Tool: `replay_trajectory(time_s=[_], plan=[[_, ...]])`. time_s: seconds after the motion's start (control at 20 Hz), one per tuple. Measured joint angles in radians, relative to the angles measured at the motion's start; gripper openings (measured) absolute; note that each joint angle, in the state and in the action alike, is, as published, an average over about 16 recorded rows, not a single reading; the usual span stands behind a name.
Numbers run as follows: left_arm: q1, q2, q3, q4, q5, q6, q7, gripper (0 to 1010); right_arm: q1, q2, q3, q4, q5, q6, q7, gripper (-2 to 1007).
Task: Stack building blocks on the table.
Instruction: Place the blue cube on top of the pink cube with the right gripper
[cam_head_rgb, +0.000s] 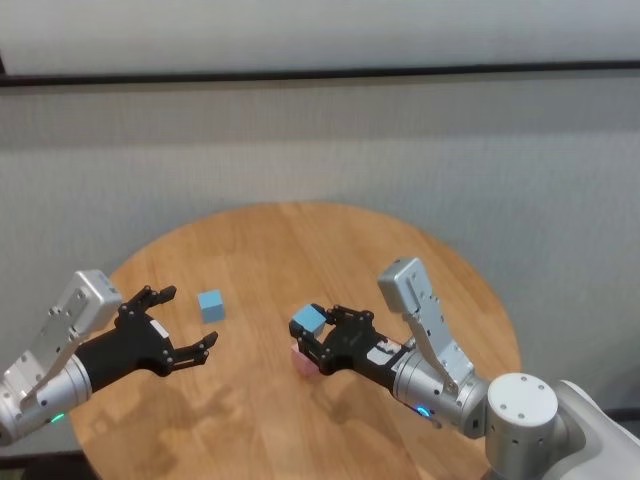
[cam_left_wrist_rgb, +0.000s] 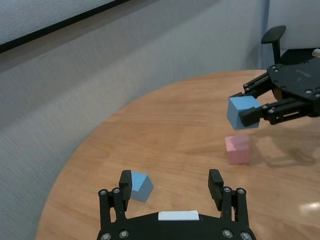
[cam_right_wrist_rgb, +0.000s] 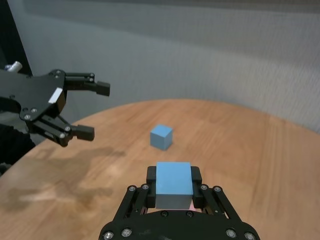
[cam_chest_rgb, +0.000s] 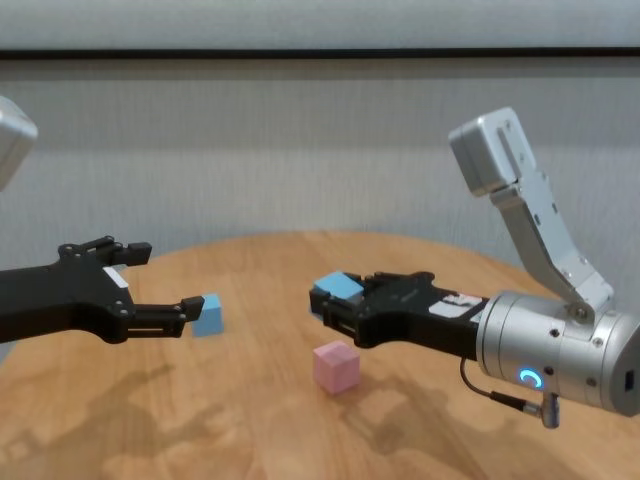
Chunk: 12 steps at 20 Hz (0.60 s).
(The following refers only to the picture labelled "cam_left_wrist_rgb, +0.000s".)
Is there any pink cube block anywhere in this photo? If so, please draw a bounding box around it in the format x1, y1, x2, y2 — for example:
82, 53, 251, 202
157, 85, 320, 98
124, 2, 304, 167
224, 134, 252, 166

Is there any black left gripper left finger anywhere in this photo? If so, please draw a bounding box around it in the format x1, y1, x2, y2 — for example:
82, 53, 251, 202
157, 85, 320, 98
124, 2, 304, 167
98, 169, 133, 230

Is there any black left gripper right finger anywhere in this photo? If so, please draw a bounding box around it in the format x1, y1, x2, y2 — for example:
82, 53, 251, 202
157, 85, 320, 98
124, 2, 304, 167
208, 169, 250, 226

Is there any blue cube block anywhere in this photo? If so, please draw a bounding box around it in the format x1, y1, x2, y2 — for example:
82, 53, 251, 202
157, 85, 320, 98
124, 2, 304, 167
129, 171, 154, 202
226, 95, 260, 131

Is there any black wall rail strip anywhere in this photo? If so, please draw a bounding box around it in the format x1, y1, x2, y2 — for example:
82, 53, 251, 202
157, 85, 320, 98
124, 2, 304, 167
0, 0, 120, 54

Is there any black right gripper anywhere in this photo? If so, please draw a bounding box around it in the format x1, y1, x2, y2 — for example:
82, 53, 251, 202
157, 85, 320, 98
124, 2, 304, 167
229, 57, 320, 127

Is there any black office chair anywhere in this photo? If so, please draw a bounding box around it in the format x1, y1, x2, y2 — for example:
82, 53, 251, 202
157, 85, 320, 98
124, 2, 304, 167
260, 25, 320, 71

